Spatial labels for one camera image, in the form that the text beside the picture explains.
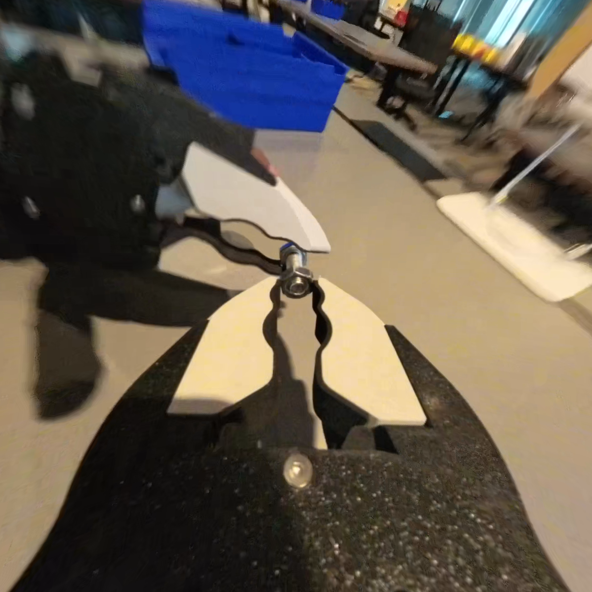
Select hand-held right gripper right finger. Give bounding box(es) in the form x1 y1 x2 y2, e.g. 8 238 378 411
311 277 427 427

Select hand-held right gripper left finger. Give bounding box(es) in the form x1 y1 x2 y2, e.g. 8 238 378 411
166 277 284 417

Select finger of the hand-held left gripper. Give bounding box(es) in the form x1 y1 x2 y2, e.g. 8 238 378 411
156 142 332 254
183 217 284 273

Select silver hex bolt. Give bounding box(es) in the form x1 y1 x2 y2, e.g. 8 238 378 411
278 241 308 273

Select silver hex nut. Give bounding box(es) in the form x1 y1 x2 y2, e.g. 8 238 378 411
279 267 315 298

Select large blue plastic bin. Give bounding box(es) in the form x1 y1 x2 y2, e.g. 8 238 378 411
141 0 350 134

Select wooden office desk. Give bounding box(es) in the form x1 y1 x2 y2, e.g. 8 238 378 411
277 0 439 109

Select row of yellow bins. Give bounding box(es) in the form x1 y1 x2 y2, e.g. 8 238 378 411
451 32 502 63

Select instruction poster board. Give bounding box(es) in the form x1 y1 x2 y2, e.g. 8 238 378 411
527 0 592 98

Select black desk cable cover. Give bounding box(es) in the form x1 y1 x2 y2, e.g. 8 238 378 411
349 119 447 182

